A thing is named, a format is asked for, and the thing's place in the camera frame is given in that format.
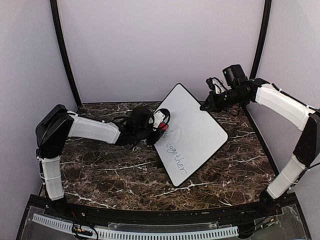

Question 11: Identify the black right whiteboard foot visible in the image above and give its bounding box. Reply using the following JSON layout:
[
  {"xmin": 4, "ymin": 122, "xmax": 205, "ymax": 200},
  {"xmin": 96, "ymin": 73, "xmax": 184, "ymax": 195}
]
[{"xmin": 156, "ymin": 162, "xmax": 164, "ymax": 169}]

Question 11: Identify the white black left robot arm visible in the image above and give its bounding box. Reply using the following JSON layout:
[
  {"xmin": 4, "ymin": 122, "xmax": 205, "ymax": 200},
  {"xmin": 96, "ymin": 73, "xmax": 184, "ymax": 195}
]
[{"xmin": 35, "ymin": 104, "xmax": 171, "ymax": 218}]

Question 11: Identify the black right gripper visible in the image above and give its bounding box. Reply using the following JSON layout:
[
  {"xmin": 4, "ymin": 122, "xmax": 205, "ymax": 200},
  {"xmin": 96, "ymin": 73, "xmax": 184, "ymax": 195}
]
[{"xmin": 199, "ymin": 87, "xmax": 247, "ymax": 113}]

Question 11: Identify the black curved front rail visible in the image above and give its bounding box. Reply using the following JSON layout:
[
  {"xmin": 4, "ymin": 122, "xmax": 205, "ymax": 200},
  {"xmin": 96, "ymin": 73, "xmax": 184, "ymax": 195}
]
[{"xmin": 37, "ymin": 197, "xmax": 277, "ymax": 226}]

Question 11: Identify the red bone-shaped eraser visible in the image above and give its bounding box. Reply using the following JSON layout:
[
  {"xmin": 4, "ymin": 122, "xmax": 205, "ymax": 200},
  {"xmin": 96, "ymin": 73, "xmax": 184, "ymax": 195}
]
[{"xmin": 158, "ymin": 122, "xmax": 169, "ymax": 131}]

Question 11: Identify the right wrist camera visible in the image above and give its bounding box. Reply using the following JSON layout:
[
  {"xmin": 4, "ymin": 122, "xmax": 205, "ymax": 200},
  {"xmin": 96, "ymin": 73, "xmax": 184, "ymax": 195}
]
[{"xmin": 205, "ymin": 64, "xmax": 248, "ymax": 94}]

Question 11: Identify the white slotted cable duct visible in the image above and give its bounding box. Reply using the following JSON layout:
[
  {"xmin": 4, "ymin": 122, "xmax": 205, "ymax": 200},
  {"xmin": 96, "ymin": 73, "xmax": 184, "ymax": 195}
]
[{"xmin": 31, "ymin": 213, "xmax": 239, "ymax": 240}]

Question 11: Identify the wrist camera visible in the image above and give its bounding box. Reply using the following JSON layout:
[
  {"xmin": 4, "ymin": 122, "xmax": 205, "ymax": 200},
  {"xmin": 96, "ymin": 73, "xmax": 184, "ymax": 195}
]
[
  {"xmin": 205, "ymin": 64, "xmax": 248, "ymax": 94},
  {"xmin": 129, "ymin": 107, "xmax": 172, "ymax": 132}
]

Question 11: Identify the black corner post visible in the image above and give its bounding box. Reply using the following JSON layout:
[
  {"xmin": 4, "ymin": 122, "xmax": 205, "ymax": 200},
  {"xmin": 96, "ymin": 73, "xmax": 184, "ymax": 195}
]
[
  {"xmin": 249, "ymin": 0, "xmax": 272, "ymax": 79},
  {"xmin": 49, "ymin": 0, "xmax": 82, "ymax": 108}
]

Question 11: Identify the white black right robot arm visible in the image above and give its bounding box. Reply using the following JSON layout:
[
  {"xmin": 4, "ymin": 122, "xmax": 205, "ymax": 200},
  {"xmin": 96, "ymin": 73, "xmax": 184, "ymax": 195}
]
[{"xmin": 200, "ymin": 78, "xmax": 320, "ymax": 217}]

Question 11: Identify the white whiteboard black frame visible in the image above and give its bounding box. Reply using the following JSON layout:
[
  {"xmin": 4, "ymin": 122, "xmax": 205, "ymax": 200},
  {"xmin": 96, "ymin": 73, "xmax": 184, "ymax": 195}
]
[{"xmin": 154, "ymin": 83, "xmax": 229, "ymax": 187}]

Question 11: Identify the black left corner post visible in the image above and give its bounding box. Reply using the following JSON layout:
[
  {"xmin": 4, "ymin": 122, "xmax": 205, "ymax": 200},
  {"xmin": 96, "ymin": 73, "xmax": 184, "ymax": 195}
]
[{"xmin": 49, "ymin": 0, "xmax": 82, "ymax": 108}]

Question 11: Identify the black right corner post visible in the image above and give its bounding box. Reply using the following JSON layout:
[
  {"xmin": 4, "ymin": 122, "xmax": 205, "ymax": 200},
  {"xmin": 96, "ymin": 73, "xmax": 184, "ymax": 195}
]
[{"xmin": 249, "ymin": 0, "xmax": 272, "ymax": 79}]

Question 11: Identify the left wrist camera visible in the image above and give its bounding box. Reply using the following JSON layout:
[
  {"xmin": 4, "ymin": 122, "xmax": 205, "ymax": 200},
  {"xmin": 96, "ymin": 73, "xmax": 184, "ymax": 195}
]
[{"xmin": 129, "ymin": 107, "xmax": 172, "ymax": 132}]

